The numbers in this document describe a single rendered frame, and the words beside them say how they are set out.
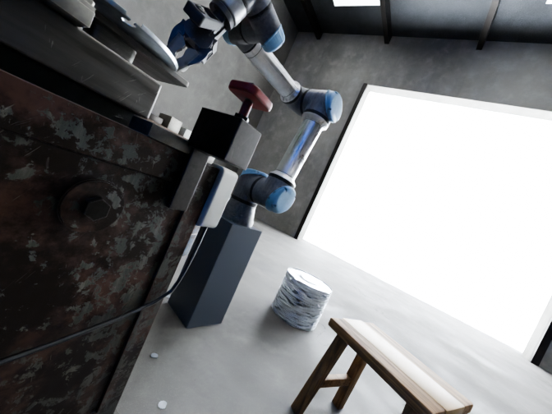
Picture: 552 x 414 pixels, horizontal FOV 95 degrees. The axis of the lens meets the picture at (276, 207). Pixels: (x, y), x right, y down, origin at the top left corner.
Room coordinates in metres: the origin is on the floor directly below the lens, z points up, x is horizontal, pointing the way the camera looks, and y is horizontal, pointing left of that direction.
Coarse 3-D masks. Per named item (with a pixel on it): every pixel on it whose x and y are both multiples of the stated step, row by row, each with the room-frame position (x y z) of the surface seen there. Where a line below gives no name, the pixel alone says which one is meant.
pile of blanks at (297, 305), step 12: (288, 276) 1.45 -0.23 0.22; (288, 288) 1.41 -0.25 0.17; (300, 288) 1.38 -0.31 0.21; (276, 300) 1.46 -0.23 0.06; (288, 300) 1.39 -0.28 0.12; (300, 300) 1.37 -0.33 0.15; (312, 300) 1.37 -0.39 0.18; (324, 300) 1.41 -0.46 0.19; (276, 312) 1.44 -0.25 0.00; (288, 312) 1.38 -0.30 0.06; (300, 312) 1.36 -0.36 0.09; (312, 312) 1.38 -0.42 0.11; (300, 324) 1.38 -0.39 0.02; (312, 324) 1.41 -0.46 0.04
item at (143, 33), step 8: (96, 0) 0.40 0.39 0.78; (104, 0) 0.39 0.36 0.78; (112, 0) 0.39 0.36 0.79; (96, 8) 0.43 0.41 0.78; (104, 8) 0.42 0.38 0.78; (112, 8) 0.40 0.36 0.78; (120, 8) 0.40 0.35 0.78; (112, 16) 0.43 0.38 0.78; (120, 16) 0.42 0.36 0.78; (128, 16) 0.41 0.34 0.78; (120, 24) 0.45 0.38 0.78; (128, 24) 0.44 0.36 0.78; (136, 24) 0.42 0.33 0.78; (128, 32) 0.47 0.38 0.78; (136, 32) 0.45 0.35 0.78; (144, 32) 0.44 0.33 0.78; (136, 40) 0.49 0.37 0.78; (144, 40) 0.48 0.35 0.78; (152, 40) 0.46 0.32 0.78; (152, 48) 0.50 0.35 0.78; (160, 48) 0.48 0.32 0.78; (160, 56) 0.52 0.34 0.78; (168, 56) 0.50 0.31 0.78; (168, 64) 0.55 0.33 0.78; (176, 64) 0.54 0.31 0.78
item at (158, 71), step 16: (96, 16) 0.43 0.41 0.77; (96, 32) 0.46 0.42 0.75; (112, 32) 0.47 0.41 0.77; (112, 48) 0.48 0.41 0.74; (128, 48) 0.51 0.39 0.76; (144, 48) 0.51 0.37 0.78; (144, 64) 0.58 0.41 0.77; (160, 64) 0.55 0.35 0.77; (160, 80) 0.67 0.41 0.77; (176, 80) 0.60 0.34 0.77
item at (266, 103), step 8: (232, 80) 0.41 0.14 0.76; (240, 80) 0.40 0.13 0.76; (232, 88) 0.41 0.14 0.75; (240, 88) 0.40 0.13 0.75; (248, 88) 0.39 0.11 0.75; (256, 88) 0.39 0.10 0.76; (240, 96) 0.43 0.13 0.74; (248, 96) 0.41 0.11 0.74; (256, 96) 0.40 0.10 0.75; (264, 96) 0.41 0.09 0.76; (248, 104) 0.42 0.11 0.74; (256, 104) 0.44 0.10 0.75; (264, 104) 0.42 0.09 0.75; (272, 104) 0.44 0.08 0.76; (240, 112) 0.42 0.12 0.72; (248, 112) 0.43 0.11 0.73
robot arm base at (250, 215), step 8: (232, 200) 1.05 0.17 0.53; (240, 200) 1.03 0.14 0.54; (224, 208) 1.05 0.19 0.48; (232, 208) 1.03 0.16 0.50; (240, 208) 1.03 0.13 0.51; (248, 208) 1.04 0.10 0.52; (224, 216) 1.03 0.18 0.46; (232, 216) 1.02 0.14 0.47; (240, 216) 1.03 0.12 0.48; (248, 216) 1.04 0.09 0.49; (240, 224) 1.02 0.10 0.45; (248, 224) 1.05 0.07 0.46
